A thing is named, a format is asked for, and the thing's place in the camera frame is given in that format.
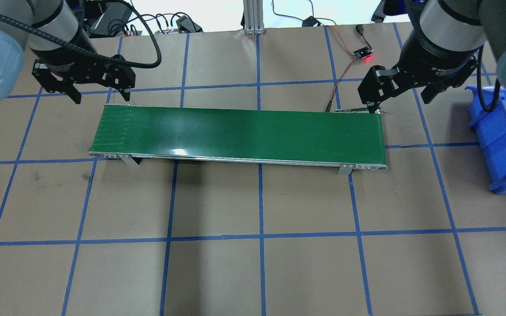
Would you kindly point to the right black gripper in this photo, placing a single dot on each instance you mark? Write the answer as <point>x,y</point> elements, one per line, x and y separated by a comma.
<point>433,62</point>

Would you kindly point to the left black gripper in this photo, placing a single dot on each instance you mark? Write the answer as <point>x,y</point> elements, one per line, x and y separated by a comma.
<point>67,60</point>

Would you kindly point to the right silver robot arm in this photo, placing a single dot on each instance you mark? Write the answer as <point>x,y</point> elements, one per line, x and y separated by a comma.
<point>439,51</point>

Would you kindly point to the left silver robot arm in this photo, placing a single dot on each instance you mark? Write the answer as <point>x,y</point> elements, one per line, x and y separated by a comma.
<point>53,17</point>

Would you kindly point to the small sensor circuit board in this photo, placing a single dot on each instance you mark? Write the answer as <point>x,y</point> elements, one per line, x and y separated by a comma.
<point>363,53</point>

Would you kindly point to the green conveyor belt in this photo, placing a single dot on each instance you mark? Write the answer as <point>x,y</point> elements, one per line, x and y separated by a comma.
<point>348,141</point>

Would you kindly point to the black power adapter brick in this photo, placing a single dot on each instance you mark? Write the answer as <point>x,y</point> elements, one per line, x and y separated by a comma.
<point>186,25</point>

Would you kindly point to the blue plastic storage bin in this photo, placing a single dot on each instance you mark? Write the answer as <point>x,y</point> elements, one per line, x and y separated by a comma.
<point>490,128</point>

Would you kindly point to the aluminium frame post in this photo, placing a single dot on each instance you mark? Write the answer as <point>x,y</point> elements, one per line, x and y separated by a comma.
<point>253,20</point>

